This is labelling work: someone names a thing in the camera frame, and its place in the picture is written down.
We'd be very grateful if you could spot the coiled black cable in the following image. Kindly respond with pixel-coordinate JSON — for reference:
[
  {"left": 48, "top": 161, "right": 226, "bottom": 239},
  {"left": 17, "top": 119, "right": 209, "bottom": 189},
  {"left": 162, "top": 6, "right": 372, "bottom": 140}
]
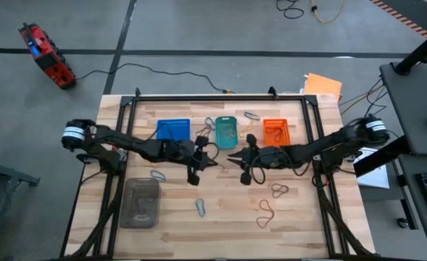
[{"left": 275, "top": 0, "right": 304, "bottom": 20}]

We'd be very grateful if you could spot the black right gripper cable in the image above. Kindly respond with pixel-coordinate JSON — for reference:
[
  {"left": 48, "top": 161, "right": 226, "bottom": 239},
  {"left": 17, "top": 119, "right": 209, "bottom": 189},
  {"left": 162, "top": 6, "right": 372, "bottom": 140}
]
[{"left": 250, "top": 151, "right": 310, "bottom": 185}]

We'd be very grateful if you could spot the dark grey side desk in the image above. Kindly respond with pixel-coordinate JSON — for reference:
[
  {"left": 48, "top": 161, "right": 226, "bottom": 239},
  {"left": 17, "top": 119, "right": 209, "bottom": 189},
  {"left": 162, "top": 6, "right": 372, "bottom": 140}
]
[{"left": 379, "top": 61, "right": 427, "bottom": 244}]

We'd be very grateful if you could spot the thin black floor cable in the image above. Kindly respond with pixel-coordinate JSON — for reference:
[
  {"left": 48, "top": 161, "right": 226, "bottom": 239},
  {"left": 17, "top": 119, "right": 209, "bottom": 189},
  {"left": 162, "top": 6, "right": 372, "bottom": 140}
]
[{"left": 75, "top": 62, "right": 232, "bottom": 94}]

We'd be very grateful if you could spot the yellow floor cable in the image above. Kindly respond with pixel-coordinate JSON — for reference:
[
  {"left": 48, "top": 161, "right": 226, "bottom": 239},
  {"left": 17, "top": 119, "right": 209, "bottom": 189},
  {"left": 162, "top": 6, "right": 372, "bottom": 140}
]
[{"left": 310, "top": 0, "right": 346, "bottom": 25}]

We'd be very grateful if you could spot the grey metal stand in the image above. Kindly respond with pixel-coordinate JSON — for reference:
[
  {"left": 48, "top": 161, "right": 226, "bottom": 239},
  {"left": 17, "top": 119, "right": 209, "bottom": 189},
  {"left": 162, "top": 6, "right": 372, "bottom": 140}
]
[{"left": 0, "top": 146, "right": 41, "bottom": 261}]

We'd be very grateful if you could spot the blue plastic basket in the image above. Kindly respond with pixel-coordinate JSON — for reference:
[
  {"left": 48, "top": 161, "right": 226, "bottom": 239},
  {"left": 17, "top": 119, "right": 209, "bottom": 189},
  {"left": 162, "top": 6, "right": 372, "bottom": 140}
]
[{"left": 156, "top": 118, "right": 191, "bottom": 145}]

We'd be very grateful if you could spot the blue carabiner clip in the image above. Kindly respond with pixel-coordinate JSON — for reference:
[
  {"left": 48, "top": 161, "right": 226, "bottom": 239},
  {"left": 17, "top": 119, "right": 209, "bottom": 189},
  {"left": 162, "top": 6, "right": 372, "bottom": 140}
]
[{"left": 194, "top": 197, "right": 207, "bottom": 218}]

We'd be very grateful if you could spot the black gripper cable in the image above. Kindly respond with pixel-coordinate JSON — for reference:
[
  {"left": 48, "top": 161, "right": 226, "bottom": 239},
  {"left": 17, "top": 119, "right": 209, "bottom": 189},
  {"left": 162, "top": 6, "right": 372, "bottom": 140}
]
[
  {"left": 204, "top": 141, "right": 220, "bottom": 161},
  {"left": 250, "top": 151, "right": 310, "bottom": 185}
]

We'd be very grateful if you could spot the red rubber band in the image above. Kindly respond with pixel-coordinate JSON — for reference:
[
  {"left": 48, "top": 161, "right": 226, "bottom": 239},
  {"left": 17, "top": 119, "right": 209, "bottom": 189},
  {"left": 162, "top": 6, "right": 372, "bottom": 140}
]
[
  {"left": 255, "top": 199, "right": 275, "bottom": 229},
  {"left": 268, "top": 125, "right": 286, "bottom": 144}
]

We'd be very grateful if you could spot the green plastic basket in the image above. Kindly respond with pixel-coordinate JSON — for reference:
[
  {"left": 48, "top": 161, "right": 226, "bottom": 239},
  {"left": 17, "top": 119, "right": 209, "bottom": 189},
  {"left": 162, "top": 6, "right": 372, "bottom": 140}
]
[{"left": 215, "top": 115, "right": 239, "bottom": 150}]

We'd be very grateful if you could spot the grey plastic basket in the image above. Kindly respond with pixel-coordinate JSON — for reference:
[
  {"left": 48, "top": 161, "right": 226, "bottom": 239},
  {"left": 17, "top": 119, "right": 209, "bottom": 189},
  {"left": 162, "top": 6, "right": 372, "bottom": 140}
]
[{"left": 118, "top": 177, "right": 161, "bottom": 229}]

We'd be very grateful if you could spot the orange plastic basket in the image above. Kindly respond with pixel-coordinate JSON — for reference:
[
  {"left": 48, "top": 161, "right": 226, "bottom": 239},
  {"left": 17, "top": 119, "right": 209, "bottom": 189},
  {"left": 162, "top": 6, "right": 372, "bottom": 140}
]
[{"left": 262, "top": 118, "right": 291, "bottom": 148}]

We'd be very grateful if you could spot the white paper sheet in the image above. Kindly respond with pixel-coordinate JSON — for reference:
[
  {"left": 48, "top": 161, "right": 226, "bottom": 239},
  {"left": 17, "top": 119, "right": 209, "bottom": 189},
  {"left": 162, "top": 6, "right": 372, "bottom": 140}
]
[{"left": 356, "top": 146, "right": 391, "bottom": 189}]

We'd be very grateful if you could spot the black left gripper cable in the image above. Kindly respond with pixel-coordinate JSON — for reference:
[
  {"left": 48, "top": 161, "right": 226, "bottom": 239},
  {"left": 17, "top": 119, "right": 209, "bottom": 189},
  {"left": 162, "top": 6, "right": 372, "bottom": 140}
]
[{"left": 204, "top": 141, "right": 220, "bottom": 161}]

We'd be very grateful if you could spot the red and black floor device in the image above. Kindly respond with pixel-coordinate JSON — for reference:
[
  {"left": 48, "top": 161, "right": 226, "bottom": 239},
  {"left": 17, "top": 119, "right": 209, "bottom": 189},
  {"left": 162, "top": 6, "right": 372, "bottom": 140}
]
[{"left": 18, "top": 22, "right": 77, "bottom": 90}]

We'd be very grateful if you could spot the orange paper sheet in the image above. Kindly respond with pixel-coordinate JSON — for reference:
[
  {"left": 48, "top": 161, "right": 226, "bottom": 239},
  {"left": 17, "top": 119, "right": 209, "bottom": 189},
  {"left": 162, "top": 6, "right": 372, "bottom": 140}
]
[{"left": 303, "top": 72, "right": 344, "bottom": 102}]

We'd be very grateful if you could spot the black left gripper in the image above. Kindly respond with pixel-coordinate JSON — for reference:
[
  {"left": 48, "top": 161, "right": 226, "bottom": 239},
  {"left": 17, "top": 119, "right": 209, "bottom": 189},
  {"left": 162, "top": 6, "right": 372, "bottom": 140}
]
[{"left": 162, "top": 136, "right": 219, "bottom": 186}]

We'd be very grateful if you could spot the dark mat with striped edge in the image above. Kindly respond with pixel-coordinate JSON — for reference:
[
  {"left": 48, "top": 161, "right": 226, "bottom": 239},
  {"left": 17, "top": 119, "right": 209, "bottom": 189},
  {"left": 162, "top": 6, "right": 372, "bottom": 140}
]
[{"left": 368, "top": 0, "right": 427, "bottom": 39}]

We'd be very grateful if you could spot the black diagonal pole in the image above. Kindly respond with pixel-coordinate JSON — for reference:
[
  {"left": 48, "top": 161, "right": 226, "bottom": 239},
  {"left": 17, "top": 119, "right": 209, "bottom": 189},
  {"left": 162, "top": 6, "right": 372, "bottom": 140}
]
[{"left": 394, "top": 32, "right": 427, "bottom": 75}]

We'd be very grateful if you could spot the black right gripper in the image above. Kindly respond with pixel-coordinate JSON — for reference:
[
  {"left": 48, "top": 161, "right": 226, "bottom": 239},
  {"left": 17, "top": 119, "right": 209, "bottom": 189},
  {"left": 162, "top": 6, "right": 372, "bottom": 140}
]
[{"left": 227, "top": 134, "right": 283, "bottom": 186}]

